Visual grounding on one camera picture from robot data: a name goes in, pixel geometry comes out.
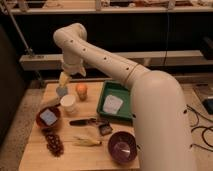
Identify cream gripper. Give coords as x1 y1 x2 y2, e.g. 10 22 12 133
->
59 63 86 87

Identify white towel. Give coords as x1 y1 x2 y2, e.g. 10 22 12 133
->
103 95 123 114

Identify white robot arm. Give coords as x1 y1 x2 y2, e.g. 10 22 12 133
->
53 23 197 171

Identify small blue grey lid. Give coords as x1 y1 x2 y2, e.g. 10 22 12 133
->
56 86 68 98

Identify orange fruit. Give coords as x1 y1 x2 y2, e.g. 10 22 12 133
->
75 83 88 101

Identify white cup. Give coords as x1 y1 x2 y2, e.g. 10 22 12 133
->
60 95 76 113

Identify blue sponge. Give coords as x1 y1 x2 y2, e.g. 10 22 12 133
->
40 109 57 126

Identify green plastic tray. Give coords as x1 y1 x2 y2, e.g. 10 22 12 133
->
97 81 132 121

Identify dark grape bunch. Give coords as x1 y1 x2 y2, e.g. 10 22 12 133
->
42 130 64 157

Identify small dark box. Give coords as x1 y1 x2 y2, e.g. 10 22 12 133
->
98 123 112 136

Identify yellow corn cob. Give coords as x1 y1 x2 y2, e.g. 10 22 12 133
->
74 137 102 146

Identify purple bowl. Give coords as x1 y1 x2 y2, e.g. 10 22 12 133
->
107 131 137 164

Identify metal shelf rack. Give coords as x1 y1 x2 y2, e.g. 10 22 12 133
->
0 0 213 88

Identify black handled knife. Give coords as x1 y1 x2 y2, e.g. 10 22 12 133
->
69 118 97 126

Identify black floor cables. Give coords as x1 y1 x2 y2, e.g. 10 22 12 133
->
186 104 213 153

